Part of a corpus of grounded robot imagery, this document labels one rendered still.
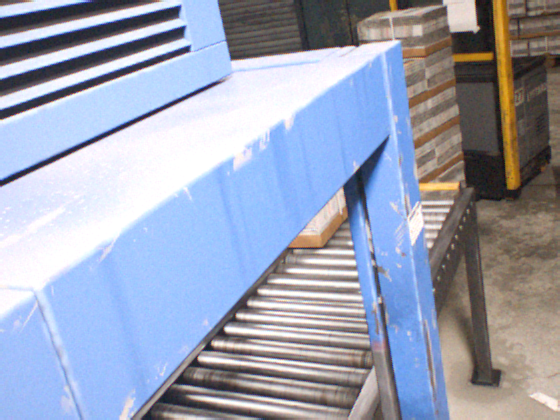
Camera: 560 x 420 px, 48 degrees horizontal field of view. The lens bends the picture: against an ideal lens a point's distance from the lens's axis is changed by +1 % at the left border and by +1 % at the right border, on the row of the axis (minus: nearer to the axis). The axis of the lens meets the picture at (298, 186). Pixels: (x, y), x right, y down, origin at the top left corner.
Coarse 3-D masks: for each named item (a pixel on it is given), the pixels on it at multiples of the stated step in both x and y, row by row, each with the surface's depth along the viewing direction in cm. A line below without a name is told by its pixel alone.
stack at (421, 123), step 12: (420, 108) 341; (420, 120) 342; (420, 132) 343; (432, 144) 353; (420, 156) 346; (432, 156) 355; (420, 168) 346; (432, 168) 355; (432, 180) 357; (420, 192) 349; (432, 192) 357
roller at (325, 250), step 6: (324, 246) 201; (330, 246) 200; (336, 246) 200; (342, 246) 199; (348, 246) 198; (294, 252) 204; (300, 252) 203; (306, 252) 202; (312, 252) 202; (318, 252) 201; (324, 252) 200; (330, 252) 199; (336, 252) 198; (342, 252) 197; (348, 252) 196
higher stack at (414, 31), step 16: (384, 16) 355; (400, 16) 341; (416, 16) 333; (432, 16) 340; (368, 32) 358; (384, 32) 350; (400, 32) 343; (416, 32) 337; (432, 32) 341; (448, 32) 353; (416, 48) 341; (448, 48) 355; (432, 64) 344; (448, 64) 356; (432, 80) 347; (448, 80) 359; (448, 96) 361; (432, 112) 350; (448, 112) 361; (432, 128) 353; (448, 144) 365; (448, 160) 368; (448, 176) 369; (464, 176) 383; (448, 192) 371
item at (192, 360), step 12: (288, 252) 202; (276, 264) 195; (264, 276) 189; (252, 288) 184; (240, 300) 178; (228, 312) 173; (204, 348) 159; (192, 360) 155; (180, 372) 151; (168, 384) 147; (180, 384) 150; (156, 396) 144; (144, 408) 140
